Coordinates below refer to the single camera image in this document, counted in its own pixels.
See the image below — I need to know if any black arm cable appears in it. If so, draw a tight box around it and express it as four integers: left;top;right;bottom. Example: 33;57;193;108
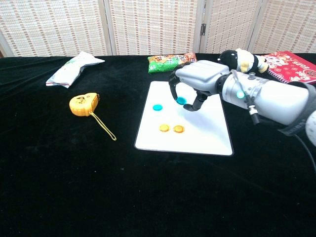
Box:
232;70;316;173

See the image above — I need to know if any black velvet tablecloth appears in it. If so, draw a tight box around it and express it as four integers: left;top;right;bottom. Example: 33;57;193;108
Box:
0;52;316;237

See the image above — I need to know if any woven bamboo folding screen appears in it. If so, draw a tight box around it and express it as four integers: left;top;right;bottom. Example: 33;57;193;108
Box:
0;0;316;58

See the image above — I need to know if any black white plush toy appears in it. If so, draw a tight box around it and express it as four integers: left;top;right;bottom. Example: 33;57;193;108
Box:
218;48;270;74

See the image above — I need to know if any white rectangular board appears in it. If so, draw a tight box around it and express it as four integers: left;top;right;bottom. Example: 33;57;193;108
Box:
134;80;234;157

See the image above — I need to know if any red spiral notebook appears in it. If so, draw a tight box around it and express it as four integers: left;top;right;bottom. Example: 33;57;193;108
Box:
263;50;316;86

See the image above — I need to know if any green orange snack bag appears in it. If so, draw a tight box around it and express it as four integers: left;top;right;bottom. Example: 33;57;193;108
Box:
147;52;198;74

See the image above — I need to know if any white snack packet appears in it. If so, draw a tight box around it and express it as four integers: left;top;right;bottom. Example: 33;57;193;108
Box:
45;51;106;89

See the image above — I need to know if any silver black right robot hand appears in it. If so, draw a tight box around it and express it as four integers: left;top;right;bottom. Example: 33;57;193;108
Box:
168;60;232;112

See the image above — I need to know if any yellow tape measure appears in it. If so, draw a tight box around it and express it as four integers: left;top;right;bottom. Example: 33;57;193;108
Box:
69;92;117;142

